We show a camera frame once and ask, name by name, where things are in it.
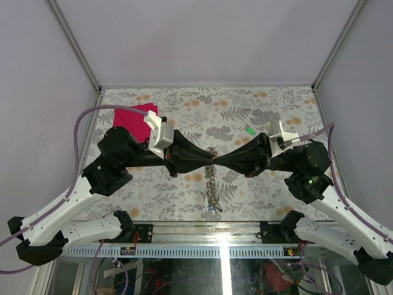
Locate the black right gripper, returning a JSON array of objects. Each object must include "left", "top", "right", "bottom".
[{"left": 215, "top": 132, "right": 300, "bottom": 178}]

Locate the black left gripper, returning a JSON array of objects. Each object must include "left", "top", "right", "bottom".
[{"left": 123, "top": 129, "right": 216, "bottom": 177}]

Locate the green tagged key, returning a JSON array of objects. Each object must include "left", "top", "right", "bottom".
[{"left": 246, "top": 127, "right": 255, "bottom": 135}]

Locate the grey metal key organiser ring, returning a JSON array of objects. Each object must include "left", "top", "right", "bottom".
[{"left": 204, "top": 146, "right": 222, "bottom": 213}]

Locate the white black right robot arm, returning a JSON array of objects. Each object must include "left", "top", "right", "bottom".
[{"left": 214, "top": 132, "right": 392, "bottom": 286}]

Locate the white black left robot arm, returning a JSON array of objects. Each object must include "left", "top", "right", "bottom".
[{"left": 7, "top": 127, "right": 214, "bottom": 266}]

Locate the floral table mat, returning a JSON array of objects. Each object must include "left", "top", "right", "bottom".
[{"left": 78, "top": 87, "right": 327, "bottom": 221}]

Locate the red folded cloth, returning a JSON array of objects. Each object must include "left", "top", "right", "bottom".
[{"left": 112, "top": 109, "right": 150, "bottom": 143}]

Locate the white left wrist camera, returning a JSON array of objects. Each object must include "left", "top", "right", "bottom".
[{"left": 144, "top": 111, "right": 174, "bottom": 159}]

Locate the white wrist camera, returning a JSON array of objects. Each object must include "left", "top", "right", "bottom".
[
  {"left": 144, "top": 111, "right": 174, "bottom": 159},
  {"left": 267, "top": 119, "right": 300, "bottom": 157}
]

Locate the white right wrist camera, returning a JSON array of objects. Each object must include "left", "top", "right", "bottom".
[{"left": 267, "top": 119, "right": 300, "bottom": 157}]

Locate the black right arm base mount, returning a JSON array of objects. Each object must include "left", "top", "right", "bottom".
[{"left": 255, "top": 221, "right": 299, "bottom": 244}]

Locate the aluminium front rail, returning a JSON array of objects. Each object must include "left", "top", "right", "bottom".
[{"left": 47, "top": 220, "right": 377, "bottom": 245}]

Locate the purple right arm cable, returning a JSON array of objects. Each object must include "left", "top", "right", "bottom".
[{"left": 299, "top": 122, "right": 393, "bottom": 243}]

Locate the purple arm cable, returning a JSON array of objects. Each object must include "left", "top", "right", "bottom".
[
  {"left": 0, "top": 105, "right": 148, "bottom": 274},
  {"left": 299, "top": 122, "right": 393, "bottom": 243}
]

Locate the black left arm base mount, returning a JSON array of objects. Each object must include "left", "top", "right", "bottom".
[{"left": 120, "top": 224, "right": 154, "bottom": 244}]

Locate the white slotted cable duct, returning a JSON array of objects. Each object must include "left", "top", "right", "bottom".
[{"left": 63, "top": 245, "right": 300, "bottom": 259}]

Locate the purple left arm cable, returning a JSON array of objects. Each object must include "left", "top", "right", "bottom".
[{"left": 0, "top": 105, "right": 148, "bottom": 274}]

